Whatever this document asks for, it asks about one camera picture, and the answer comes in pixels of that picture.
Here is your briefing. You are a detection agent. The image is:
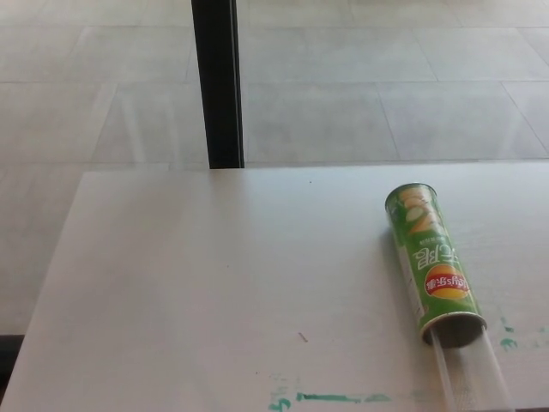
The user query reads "clear white plastic chips tray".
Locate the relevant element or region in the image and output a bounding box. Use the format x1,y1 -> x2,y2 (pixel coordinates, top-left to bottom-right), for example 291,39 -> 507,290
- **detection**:
427,324 -> 516,412

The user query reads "green Lay's chips can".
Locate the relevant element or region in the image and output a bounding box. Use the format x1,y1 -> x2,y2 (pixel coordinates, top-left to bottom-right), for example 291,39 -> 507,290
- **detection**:
383,182 -> 489,348

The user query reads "black window frame post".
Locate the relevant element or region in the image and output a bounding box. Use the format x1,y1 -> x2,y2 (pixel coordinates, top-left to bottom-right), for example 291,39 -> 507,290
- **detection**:
190,0 -> 246,170

